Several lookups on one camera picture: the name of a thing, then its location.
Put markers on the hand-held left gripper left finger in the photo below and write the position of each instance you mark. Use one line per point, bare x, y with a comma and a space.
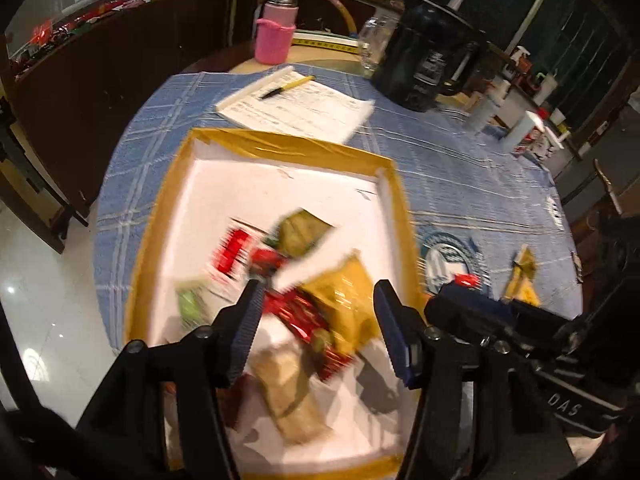
245, 332

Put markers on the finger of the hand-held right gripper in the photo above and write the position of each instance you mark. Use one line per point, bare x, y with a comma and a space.
532, 317
465, 307

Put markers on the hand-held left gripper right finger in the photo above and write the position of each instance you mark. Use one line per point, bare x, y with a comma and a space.
397, 332

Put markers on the red black candy packet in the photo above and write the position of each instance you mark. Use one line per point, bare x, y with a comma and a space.
267, 260
466, 280

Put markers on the plain gold snack packet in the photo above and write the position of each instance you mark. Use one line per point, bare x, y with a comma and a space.
345, 300

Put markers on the dark red snack packet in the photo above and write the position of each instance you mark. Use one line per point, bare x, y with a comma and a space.
305, 317

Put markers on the green white snack packet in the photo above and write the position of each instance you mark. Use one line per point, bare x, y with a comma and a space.
190, 302

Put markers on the red white candy packet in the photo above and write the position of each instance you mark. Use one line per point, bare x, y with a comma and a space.
232, 257

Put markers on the clear-wrapped white cake packet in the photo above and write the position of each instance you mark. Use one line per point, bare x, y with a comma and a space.
290, 395

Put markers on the white box with gold tape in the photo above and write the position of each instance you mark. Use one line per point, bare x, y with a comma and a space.
300, 185

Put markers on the patterned paper cup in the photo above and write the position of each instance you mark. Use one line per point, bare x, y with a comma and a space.
549, 142

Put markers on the white liquor bottle red label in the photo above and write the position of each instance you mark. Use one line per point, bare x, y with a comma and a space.
522, 132

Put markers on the white spray bottle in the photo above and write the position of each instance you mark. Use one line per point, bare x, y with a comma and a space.
487, 105

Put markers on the white paper sheets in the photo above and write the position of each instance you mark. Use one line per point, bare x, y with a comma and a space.
300, 105

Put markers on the black yellow pen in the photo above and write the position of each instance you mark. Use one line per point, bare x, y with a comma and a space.
285, 87

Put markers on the black electric kettle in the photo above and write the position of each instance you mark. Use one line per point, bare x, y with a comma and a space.
425, 55

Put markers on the dark wooden cabinet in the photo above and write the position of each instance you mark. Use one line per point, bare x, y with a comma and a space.
125, 85

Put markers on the clear glass jar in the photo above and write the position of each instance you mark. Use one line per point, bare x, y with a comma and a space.
375, 42

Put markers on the yellow tape measure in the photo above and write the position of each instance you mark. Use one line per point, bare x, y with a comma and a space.
325, 42

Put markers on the pink sleeved bottle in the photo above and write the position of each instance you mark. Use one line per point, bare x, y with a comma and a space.
275, 35

